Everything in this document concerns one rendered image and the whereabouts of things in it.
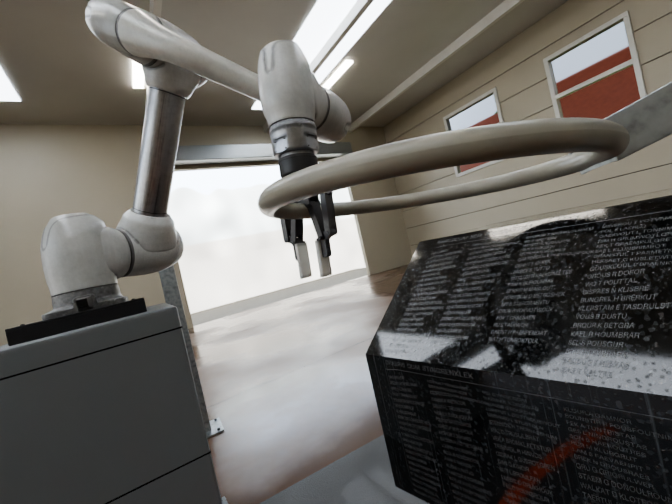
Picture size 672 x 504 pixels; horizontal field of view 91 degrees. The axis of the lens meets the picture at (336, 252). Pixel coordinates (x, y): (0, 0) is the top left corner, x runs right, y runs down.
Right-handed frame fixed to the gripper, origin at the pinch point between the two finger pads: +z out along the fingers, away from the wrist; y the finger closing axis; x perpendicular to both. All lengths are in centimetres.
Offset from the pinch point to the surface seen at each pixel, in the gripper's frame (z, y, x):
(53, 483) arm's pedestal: 39, -55, -32
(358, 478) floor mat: 84, -31, 44
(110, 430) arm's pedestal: 33, -51, -22
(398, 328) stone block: 19.1, 6.7, 18.4
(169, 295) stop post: 13, -143, 44
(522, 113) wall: -190, -11, 699
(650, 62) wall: -188, 159, 628
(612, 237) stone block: 2.7, 46.1, 13.0
